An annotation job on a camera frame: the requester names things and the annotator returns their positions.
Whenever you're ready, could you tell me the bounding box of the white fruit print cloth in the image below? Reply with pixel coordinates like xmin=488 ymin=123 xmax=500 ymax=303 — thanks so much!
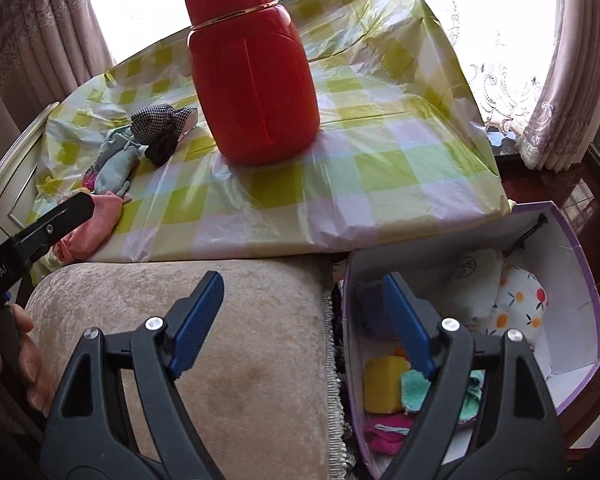
xmin=478 ymin=261 xmax=548 ymax=348

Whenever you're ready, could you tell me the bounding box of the pink sock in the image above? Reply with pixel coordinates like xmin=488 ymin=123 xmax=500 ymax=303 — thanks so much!
xmin=52 ymin=192 xmax=131 ymax=263

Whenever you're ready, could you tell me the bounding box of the white sheer lace curtain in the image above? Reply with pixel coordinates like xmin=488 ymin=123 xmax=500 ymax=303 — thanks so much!
xmin=91 ymin=0 xmax=557 ymax=122

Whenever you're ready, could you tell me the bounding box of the red thermos jug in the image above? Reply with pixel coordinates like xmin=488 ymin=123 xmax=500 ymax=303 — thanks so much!
xmin=185 ymin=0 xmax=320 ymax=166

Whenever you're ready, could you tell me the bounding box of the purple knitted hat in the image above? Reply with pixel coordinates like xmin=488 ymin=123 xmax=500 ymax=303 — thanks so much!
xmin=354 ymin=282 xmax=396 ymax=340

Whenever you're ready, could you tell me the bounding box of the grey blue sock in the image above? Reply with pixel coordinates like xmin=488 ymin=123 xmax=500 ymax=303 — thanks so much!
xmin=82 ymin=126 xmax=143 ymax=197

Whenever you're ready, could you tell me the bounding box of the white cabinet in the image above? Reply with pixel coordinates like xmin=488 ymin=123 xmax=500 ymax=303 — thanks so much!
xmin=0 ymin=102 xmax=59 ymax=245

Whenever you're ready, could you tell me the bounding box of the pink floral curtain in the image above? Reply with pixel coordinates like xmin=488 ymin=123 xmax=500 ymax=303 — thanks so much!
xmin=517 ymin=0 xmax=600 ymax=172
xmin=0 ymin=0 xmax=112 ymax=122

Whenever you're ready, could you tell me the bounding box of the black white checkered cloth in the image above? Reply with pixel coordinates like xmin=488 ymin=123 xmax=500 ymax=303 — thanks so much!
xmin=131 ymin=104 xmax=198 ymax=168

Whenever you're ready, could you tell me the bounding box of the right pink floral curtain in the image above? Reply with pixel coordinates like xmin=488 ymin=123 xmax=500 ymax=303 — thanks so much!
xmin=517 ymin=0 xmax=600 ymax=172

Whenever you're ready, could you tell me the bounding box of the green towel cloth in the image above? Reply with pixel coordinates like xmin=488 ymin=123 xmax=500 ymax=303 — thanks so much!
xmin=400 ymin=370 xmax=484 ymax=425

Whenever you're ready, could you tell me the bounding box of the white fluffy cloth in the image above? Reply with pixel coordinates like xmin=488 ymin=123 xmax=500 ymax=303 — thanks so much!
xmin=439 ymin=249 xmax=504 ymax=326

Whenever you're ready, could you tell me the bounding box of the person's left hand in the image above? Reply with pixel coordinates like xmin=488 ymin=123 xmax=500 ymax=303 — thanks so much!
xmin=0 ymin=302 xmax=54 ymax=416

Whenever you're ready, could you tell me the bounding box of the left pink floral curtain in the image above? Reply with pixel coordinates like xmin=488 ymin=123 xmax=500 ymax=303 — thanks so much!
xmin=0 ymin=0 xmax=112 ymax=122

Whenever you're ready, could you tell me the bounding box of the yellow sponge cloth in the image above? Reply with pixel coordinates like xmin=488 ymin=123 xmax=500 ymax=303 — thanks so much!
xmin=363 ymin=356 xmax=410 ymax=415

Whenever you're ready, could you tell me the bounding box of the magenta knitted mitten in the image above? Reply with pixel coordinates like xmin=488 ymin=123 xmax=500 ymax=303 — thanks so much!
xmin=363 ymin=413 xmax=414 ymax=455

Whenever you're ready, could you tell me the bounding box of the purple white cardboard box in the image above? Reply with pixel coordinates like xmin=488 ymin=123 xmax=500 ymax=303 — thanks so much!
xmin=342 ymin=202 xmax=600 ymax=478

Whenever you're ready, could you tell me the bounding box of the yellow checkered plastic tablecloth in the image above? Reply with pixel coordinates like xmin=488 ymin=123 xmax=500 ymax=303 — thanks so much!
xmin=26 ymin=0 xmax=516 ymax=281

